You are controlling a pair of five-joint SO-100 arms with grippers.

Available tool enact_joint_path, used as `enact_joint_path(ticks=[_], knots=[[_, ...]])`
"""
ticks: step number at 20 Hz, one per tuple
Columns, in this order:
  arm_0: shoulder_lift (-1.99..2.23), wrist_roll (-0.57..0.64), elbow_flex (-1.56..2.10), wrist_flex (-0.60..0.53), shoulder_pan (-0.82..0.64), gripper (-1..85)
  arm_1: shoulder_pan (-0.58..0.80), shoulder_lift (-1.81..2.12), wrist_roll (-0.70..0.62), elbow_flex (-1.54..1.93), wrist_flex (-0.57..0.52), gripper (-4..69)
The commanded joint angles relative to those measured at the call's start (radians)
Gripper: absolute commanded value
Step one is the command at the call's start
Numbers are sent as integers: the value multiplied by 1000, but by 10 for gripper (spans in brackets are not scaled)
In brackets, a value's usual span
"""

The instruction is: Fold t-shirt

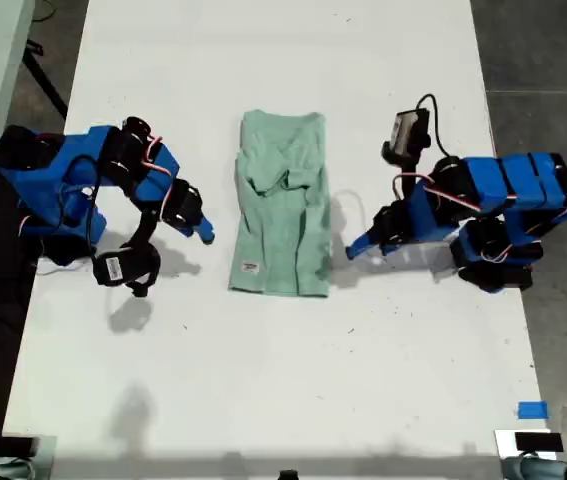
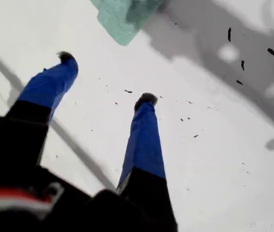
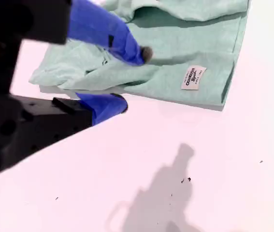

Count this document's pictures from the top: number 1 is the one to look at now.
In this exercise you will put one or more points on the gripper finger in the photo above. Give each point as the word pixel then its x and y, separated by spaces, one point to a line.
pixel 365 245
pixel 204 231

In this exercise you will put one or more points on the pale green T-shirt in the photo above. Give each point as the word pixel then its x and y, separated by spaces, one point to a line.
pixel 283 240

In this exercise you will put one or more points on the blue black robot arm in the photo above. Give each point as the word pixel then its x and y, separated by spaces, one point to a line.
pixel 503 190
pixel 58 180

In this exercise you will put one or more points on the black tripod leg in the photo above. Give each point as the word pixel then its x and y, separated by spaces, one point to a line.
pixel 45 82

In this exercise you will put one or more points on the short blue tape patch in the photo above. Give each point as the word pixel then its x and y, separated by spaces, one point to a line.
pixel 533 410

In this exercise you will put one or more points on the small black round object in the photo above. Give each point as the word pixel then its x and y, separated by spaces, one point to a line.
pixel 288 475

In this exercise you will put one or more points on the small black box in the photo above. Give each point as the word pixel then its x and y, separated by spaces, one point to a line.
pixel 538 442
pixel 18 446

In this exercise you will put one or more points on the gripper camera stalk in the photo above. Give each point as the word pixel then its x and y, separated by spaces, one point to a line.
pixel 144 230
pixel 403 170

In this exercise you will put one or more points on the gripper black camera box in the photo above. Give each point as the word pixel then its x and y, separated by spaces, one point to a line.
pixel 118 267
pixel 408 132

